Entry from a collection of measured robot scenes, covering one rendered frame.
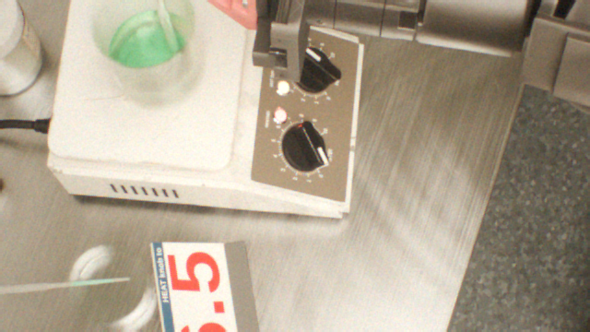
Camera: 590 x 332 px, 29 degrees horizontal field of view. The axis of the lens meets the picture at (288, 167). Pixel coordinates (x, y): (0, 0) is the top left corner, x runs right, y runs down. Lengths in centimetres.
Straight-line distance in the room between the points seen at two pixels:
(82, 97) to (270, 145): 13
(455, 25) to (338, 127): 24
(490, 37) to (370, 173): 27
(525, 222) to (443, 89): 78
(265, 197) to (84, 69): 14
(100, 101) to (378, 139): 20
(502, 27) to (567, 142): 109
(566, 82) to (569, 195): 109
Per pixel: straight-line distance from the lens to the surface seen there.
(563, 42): 54
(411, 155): 83
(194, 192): 77
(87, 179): 78
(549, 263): 160
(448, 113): 84
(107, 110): 75
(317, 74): 78
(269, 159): 76
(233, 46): 76
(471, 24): 57
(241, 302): 80
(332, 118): 79
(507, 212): 161
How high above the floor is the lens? 154
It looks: 73 degrees down
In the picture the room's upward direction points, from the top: 5 degrees counter-clockwise
